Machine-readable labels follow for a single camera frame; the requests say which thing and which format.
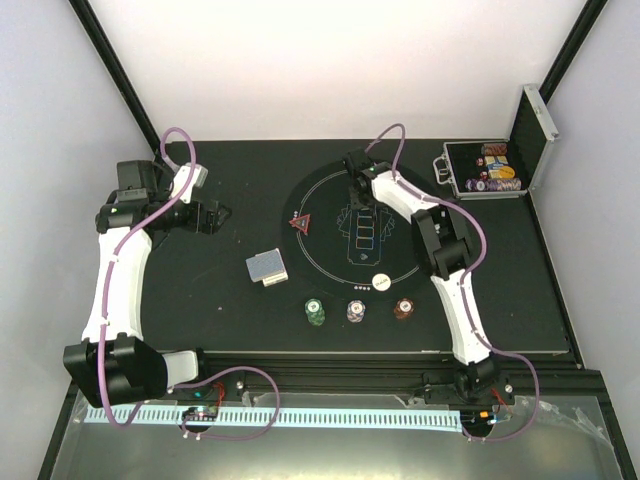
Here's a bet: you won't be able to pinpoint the purple chips row in case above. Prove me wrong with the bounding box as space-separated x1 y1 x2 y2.
465 178 522 192

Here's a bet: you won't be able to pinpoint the green poker chip stack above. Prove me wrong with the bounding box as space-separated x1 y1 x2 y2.
305 298 326 326

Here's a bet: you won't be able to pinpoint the blue poker chip stack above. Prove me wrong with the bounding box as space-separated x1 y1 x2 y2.
346 300 366 323

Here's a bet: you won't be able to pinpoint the card boxes in case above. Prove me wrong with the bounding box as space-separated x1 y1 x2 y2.
484 156 516 179

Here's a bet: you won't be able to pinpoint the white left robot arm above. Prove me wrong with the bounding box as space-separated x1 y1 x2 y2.
63 192 232 408

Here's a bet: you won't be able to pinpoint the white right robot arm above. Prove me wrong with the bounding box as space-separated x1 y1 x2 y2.
342 149 499 403

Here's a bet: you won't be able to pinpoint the white slotted cable duct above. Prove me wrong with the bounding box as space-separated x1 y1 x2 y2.
84 403 464 432

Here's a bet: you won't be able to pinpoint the brown chips row in case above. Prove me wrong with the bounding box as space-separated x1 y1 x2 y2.
481 142 508 156

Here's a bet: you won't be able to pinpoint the white dealer button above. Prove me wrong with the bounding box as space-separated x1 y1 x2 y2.
371 273 392 292

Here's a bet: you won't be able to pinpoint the round black poker mat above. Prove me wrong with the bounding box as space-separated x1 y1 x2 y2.
281 161 431 301

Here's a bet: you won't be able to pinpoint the aluminium poker case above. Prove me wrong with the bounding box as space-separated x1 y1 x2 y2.
432 84 560 200

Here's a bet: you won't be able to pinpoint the red triangle marker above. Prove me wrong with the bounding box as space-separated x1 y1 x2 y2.
289 214 311 236

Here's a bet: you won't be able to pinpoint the red poker chip stack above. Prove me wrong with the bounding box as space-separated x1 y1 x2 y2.
394 298 414 321

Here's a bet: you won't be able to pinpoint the black left motor block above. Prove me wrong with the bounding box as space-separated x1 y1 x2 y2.
116 160 158 202

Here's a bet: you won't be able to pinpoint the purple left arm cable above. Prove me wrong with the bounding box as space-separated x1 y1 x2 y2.
98 127 280 442

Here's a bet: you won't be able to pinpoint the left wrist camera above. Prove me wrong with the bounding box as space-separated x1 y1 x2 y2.
170 164 208 204

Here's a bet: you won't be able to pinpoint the black aluminium rail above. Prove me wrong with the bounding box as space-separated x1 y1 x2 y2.
204 351 610 402

